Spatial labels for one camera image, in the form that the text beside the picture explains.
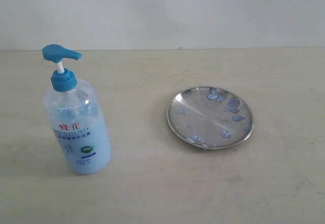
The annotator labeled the blue pump lotion bottle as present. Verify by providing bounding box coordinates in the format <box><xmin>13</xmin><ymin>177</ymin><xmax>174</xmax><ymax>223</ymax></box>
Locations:
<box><xmin>42</xmin><ymin>44</ymin><xmax>111</xmax><ymax>175</ymax></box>

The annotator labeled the round stainless steel plate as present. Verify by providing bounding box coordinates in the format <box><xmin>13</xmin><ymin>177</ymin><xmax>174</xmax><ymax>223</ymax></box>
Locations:
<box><xmin>167</xmin><ymin>86</ymin><xmax>254</xmax><ymax>150</ymax></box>

